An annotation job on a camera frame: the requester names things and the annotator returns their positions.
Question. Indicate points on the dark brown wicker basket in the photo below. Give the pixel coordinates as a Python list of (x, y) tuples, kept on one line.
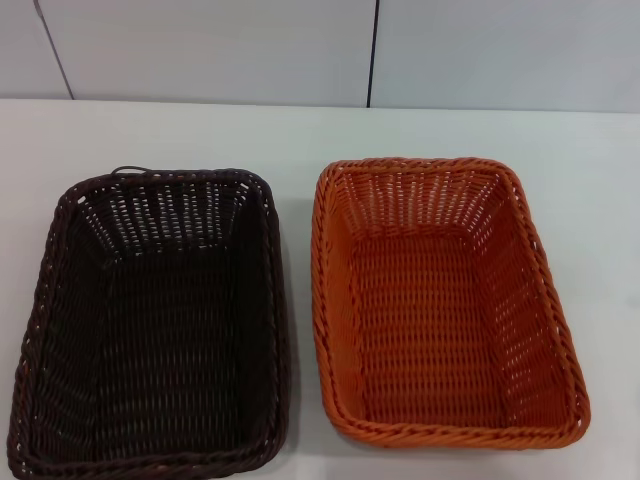
[(165, 340)]

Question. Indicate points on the orange wicker basket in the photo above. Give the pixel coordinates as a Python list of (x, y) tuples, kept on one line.
[(425, 320)]

